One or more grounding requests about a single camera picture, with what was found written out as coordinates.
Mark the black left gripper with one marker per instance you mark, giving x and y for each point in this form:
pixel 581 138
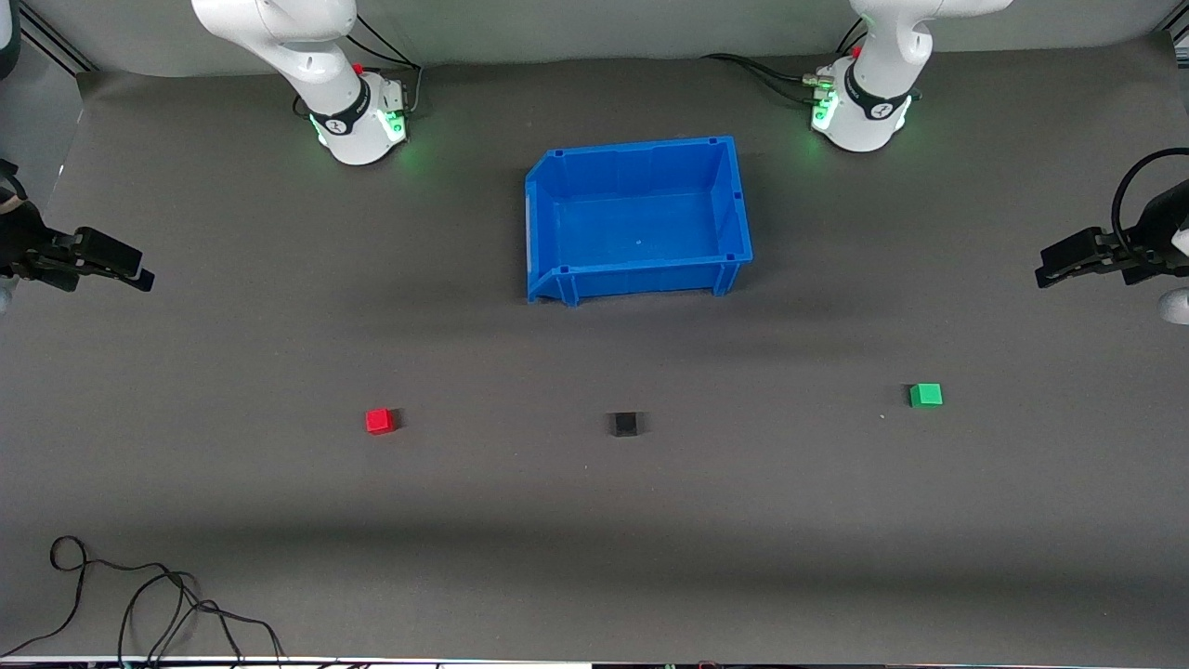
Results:
pixel 1155 230

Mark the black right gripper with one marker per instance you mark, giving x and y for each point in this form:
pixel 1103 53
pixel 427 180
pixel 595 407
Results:
pixel 20 243

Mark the red cube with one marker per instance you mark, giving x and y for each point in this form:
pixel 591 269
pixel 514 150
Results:
pixel 379 421

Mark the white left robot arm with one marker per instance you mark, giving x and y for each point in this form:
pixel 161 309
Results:
pixel 882 65

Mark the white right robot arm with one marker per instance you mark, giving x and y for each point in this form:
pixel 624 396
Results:
pixel 307 56

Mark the green cube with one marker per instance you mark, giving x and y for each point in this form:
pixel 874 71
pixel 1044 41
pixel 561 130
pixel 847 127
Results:
pixel 926 395

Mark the black cube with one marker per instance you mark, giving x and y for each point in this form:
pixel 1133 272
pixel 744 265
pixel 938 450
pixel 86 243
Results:
pixel 624 425

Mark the blue plastic storage bin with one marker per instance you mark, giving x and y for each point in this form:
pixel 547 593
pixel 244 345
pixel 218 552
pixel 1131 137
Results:
pixel 641 223

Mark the dark grey table mat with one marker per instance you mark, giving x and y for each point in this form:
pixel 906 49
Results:
pixel 594 520

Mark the black frame rail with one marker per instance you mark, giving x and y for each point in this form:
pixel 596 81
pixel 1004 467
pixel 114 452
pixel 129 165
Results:
pixel 56 42

